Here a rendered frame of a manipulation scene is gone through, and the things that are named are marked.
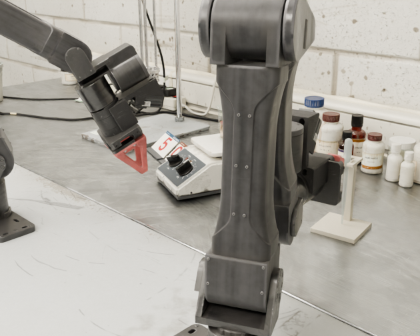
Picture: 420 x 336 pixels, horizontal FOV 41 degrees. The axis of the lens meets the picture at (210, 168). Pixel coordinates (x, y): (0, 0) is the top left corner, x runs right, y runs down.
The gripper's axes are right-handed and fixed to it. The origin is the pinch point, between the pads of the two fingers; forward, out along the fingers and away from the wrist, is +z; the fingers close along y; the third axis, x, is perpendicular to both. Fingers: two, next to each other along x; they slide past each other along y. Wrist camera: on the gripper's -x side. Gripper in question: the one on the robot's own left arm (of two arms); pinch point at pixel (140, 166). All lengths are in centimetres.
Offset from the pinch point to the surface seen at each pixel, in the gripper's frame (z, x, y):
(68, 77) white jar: 6, -6, 116
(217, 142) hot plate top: 5.7, -16.4, 1.3
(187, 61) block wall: 10, -37, 69
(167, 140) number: 9.7, -11.3, 25.0
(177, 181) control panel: 5.7, -4.4, -3.2
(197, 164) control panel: 5.4, -9.6, -2.3
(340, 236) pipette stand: 16.2, -19.4, -31.5
